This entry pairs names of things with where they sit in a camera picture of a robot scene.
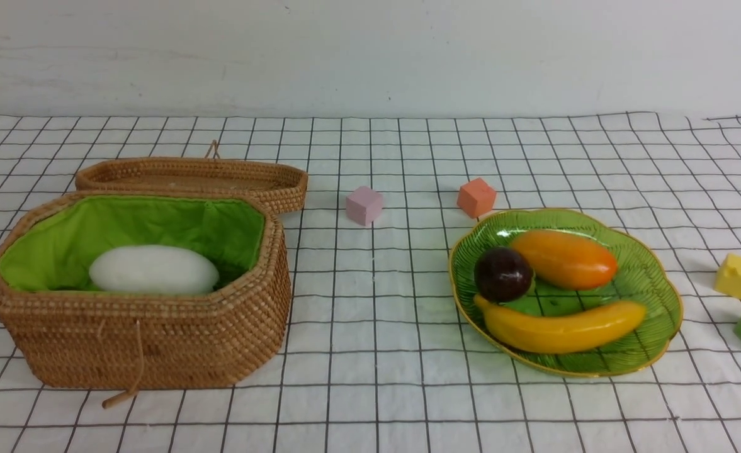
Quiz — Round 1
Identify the dark purple mangosteen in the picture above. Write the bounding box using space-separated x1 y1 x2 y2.
473 246 535 303

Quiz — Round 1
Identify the orange mango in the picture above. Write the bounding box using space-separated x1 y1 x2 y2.
509 229 618 291

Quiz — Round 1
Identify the yellow banana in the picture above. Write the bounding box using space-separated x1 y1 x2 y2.
473 294 647 354

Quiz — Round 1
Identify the white radish with leaves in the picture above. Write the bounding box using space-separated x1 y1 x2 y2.
89 245 220 295

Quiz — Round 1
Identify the pink foam cube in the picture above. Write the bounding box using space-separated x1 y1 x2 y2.
346 186 384 227

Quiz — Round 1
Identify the woven wicker basket lid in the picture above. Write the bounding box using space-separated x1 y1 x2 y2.
74 140 309 214

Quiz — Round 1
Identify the orange foam cube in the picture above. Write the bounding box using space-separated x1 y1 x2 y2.
456 177 498 218

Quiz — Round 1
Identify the white black grid tablecloth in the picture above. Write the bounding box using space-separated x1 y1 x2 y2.
0 112 741 452

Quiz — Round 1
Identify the green glass leaf plate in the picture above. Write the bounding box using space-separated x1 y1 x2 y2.
448 208 683 378

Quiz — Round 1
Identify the woven wicker basket green lining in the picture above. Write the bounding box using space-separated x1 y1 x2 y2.
0 191 292 407

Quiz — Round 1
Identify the yellow foam cube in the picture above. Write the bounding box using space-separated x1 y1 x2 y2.
713 253 741 301

